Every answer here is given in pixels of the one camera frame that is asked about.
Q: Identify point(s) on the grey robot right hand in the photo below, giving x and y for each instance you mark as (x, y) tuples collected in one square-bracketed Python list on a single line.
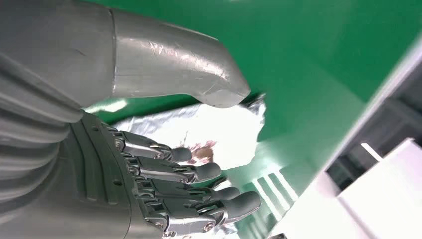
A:
[(165, 59)]

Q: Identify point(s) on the green conveyor belt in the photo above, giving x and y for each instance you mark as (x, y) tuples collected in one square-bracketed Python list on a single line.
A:
[(313, 49)]

